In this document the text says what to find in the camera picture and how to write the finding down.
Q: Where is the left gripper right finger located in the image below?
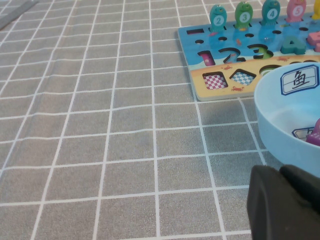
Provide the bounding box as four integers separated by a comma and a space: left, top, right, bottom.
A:
279, 164, 320, 213

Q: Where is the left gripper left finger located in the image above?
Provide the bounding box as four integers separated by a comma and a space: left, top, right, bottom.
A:
246, 164, 320, 240

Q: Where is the light blue plastic bowl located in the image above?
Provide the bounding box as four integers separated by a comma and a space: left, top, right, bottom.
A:
253, 62, 320, 176

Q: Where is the colourful wooden number puzzle board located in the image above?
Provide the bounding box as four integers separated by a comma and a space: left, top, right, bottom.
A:
177, 13, 320, 102

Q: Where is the purple wooden fish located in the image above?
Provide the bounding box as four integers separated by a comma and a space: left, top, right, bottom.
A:
305, 119, 320, 148

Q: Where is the teal wooden numeral 4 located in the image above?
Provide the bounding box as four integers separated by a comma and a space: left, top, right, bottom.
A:
279, 35, 307, 55

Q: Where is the pink wooden numeral 5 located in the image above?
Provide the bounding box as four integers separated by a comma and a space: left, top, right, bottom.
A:
306, 31, 320, 53

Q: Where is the pink wooden fish number 5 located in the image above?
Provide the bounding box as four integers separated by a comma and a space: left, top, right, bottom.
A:
285, 0, 307, 23

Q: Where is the teal wooden fish number 4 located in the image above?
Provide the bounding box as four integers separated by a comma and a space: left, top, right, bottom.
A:
261, 0, 282, 27

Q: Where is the green wooden fish number 3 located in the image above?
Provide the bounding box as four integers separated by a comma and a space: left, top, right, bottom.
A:
234, 1, 254, 30

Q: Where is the teal wooden fish number 2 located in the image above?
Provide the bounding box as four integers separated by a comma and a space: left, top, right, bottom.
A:
208, 4, 227, 33

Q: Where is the grey white checked tablecloth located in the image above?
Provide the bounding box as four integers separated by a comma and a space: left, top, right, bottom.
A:
0, 0, 320, 240

